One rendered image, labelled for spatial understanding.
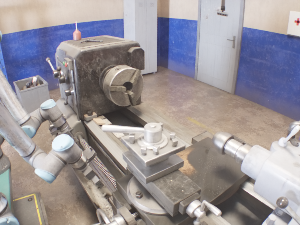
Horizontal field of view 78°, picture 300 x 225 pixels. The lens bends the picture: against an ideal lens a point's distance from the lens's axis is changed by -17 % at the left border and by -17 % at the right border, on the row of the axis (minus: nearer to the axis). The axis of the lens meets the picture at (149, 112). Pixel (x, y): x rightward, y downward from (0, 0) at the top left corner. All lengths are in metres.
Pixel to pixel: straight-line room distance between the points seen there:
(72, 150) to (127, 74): 0.62
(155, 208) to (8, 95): 0.92
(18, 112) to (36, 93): 2.22
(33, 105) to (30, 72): 1.38
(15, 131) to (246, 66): 3.90
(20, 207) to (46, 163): 0.92
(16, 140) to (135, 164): 0.50
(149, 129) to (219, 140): 0.28
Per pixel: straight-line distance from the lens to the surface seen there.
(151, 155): 0.71
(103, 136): 1.36
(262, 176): 0.74
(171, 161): 0.79
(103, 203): 1.53
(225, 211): 1.11
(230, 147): 0.83
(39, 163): 0.97
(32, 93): 3.45
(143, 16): 4.93
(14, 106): 1.25
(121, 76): 1.33
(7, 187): 1.38
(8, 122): 0.91
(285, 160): 0.75
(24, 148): 0.99
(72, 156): 0.97
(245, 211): 1.13
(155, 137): 0.73
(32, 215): 1.72
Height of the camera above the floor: 1.57
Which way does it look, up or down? 27 degrees down
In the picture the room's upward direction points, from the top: straight up
